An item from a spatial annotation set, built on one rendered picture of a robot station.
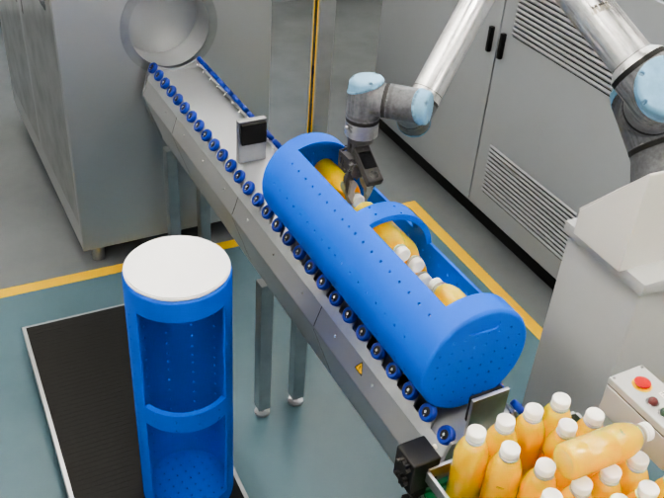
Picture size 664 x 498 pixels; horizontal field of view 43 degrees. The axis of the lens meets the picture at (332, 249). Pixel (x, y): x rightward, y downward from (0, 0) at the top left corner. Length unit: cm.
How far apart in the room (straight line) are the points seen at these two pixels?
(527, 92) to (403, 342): 219
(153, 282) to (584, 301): 120
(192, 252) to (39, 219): 216
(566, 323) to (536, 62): 155
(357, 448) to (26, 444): 118
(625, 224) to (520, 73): 178
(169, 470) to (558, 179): 205
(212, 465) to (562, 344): 119
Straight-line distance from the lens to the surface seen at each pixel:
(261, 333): 294
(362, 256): 203
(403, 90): 218
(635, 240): 228
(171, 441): 287
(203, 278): 218
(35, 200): 452
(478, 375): 197
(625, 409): 197
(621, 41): 222
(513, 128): 401
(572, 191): 375
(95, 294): 383
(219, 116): 319
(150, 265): 223
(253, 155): 289
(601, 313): 246
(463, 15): 238
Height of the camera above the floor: 237
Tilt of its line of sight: 36 degrees down
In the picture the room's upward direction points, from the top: 5 degrees clockwise
